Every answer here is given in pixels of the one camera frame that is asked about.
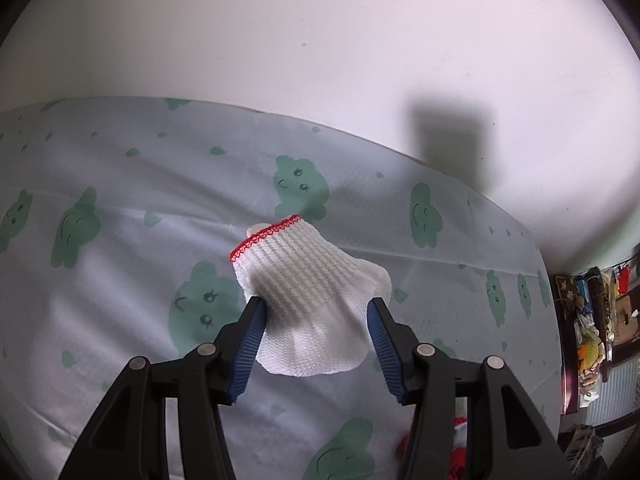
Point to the cluttered shelf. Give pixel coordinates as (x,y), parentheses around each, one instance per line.
(600,320)

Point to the red and white cloth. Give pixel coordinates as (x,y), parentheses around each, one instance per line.
(460,440)

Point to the green cloud print tablecloth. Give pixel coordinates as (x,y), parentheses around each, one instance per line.
(150,200)

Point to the white knit glove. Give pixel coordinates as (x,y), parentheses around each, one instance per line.
(310,285)

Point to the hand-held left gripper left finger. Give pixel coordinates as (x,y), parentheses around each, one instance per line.
(245,350)

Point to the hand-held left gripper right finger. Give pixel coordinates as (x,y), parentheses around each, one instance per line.
(385,350)

